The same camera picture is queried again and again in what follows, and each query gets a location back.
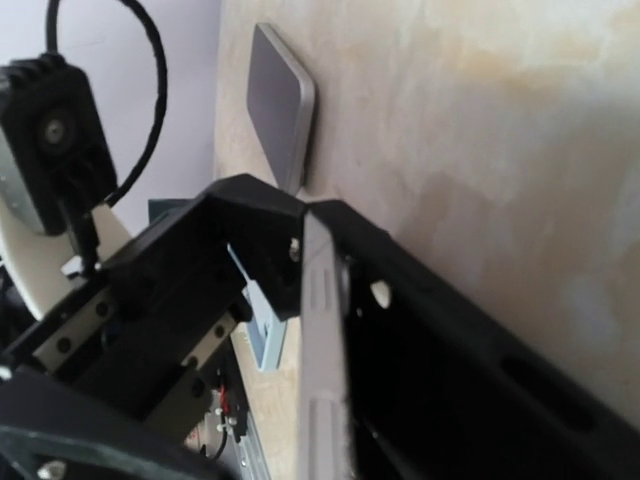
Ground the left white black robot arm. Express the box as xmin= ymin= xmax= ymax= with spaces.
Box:
xmin=1 ymin=174 xmax=305 ymax=479

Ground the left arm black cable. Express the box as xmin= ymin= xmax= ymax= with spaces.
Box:
xmin=44 ymin=0 xmax=169 ymax=206

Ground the front aluminium rail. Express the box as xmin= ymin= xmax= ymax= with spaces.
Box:
xmin=189 ymin=339 xmax=276 ymax=480

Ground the black phone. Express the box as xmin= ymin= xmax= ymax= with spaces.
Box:
xmin=246 ymin=22 xmax=316 ymax=195
xmin=297 ymin=212 xmax=356 ymax=479

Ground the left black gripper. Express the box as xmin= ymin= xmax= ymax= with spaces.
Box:
xmin=1 ymin=174 xmax=305 ymax=420

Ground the light blue phone case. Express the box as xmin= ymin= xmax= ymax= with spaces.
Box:
xmin=228 ymin=245 xmax=286 ymax=372

